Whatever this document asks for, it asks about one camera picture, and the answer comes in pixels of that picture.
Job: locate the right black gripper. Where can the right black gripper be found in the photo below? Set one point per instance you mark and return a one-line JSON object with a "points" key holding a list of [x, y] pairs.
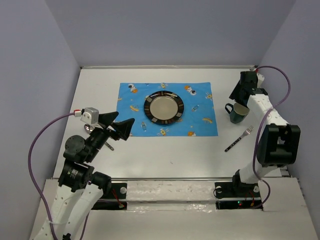
{"points": [[234, 95]]}

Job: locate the blue space-print cloth napkin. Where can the blue space-print cloth napkin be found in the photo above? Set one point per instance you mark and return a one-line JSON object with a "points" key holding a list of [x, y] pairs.
{"points": [[198, 118]]}

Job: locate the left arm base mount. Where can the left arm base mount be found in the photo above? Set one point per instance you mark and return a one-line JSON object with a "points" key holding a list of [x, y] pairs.
{"points": [[114, 200]]}

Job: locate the metal spoon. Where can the metal spoon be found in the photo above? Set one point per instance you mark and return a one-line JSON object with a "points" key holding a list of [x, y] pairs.
{"points": [[88, 129]]}

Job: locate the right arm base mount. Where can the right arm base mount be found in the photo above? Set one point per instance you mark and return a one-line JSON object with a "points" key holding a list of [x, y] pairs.
{"points": [[230, 197]]}

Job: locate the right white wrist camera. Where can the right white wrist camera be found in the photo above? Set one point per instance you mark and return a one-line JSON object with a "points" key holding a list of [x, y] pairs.
{"points": [[260, 79]]}

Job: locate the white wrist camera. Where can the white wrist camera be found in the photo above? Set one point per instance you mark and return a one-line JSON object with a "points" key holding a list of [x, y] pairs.
{"points": [[260, 79], [88, 115]]}

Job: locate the dark green mug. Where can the dark green mug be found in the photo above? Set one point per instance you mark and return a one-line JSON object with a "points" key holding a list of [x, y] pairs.
{"points": [[237, 112]]}

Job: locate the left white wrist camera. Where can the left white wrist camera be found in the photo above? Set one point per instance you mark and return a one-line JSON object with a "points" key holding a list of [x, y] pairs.
{"points": [[88, 115]]}

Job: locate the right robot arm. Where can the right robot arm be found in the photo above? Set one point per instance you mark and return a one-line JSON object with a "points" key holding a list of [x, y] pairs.
{"points": [[277, 141]]}

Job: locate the metal fork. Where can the metal fork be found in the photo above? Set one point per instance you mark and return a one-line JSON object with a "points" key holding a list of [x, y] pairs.
{"points": [[244, 134]]}

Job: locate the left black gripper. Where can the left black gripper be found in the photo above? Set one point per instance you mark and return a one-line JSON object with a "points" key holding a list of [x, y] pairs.
{"points": [[123, 128]]}

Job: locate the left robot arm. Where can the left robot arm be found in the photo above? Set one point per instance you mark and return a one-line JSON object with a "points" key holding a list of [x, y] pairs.
{"points": [[79, 185]]}

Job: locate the black rimmed dinner plate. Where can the black rimmed dinner plate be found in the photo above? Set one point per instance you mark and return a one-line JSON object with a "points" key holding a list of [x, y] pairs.
{"points": [[163, 107]]}

